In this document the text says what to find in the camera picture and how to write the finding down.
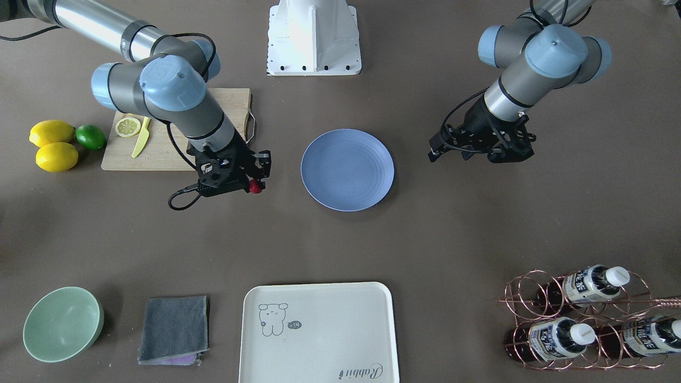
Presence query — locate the wooden cutting board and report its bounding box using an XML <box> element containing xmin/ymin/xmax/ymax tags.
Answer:
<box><xmin>101</xmin><ymin>88</ymin><xmax>255</xmax><ymax>171</ymax></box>

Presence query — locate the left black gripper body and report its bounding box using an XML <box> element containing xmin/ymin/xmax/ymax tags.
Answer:
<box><xmin>458</xmin><ymin>95</ymin><xmax>506</xmax><ymax>152</ymax></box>

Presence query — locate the blue round plate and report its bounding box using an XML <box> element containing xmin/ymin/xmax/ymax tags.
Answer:
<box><xmin>300</xmin><ymin>129</ymin><xmax>395</xmax><ymax>212</ymax></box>

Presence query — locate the green ceramic bowl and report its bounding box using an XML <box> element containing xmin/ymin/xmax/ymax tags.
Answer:
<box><xmin>22</xmin><ymin>286</ymin><xmax>104</xmax><ymax>363</ymax></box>

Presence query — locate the yellow plastic knife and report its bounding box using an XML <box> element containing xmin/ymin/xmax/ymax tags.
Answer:
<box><xmin>131</xmin><ymin>116</ymin><xmax>151</xmax><ymax>158</ymax></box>

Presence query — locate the dark drink bottle white cap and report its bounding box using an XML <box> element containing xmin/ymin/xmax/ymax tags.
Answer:
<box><xmin>537</xmin><ymin>264</ymin><xmax>632</xmax><ymax>313</ymax></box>

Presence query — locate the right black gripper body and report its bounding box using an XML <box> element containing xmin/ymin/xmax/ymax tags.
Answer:
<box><xmin>217</xmin><ymin>136</ymin><xmax>259</xmax><ymax>179</ymax></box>

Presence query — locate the red strawberry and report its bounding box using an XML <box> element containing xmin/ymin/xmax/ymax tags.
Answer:
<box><xmin>248</xmin><ymin>179</ymin><xmax>265</xmax><ymax>194</ymax></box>

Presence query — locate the grey folded cloth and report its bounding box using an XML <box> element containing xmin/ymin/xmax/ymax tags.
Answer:
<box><xmin>138</xmin><ymin>295</ymin><xmax>210</xmax><ymax>366</ymax></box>

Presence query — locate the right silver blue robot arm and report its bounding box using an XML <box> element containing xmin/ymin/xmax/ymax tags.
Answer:
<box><xmin>2</xmin><ymin>1</ymin><xmax>271</xmax><ymax>197</ymax></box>

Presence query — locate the cream rectangular tray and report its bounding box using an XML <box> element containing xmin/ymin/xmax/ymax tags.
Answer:
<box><xmin>238</xmin><ymin>281</ymin><xmax>401</xmax><ymax>382</ymax></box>

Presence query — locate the white camera mast base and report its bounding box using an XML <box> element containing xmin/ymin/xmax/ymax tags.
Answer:
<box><xmin>266</xmin><ymin>1</ymin><xmax>362</xmax><ymax>76</ymax></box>

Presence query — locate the whole yellow lemon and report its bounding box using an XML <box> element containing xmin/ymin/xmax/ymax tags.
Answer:
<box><xmin>29</xmin><ymin>119</ymin><xmax>75</xmax><ymax>148</ymax></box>
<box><xmin>36</xmin><ymin>141</ymin><xmax>79</xmax><ymax>172</ymax></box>

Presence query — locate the green lime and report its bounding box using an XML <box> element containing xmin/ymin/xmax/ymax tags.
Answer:
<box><xmin>74</xmin><ymin>124</ymin><xmax>107</xmax><ymax>151</ymax></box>

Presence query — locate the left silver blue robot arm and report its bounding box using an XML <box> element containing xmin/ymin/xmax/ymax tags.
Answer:
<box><xmin>428</xmin><ymin>1</ymin><xmax>612</xmax><ymax>163</ymax></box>

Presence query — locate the copper wire bottle rack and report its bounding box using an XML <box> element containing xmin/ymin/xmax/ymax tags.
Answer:
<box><xmin>499</xmin><ymin>270</ymin><xmax>679</xmax><ymax>371</ymax></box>

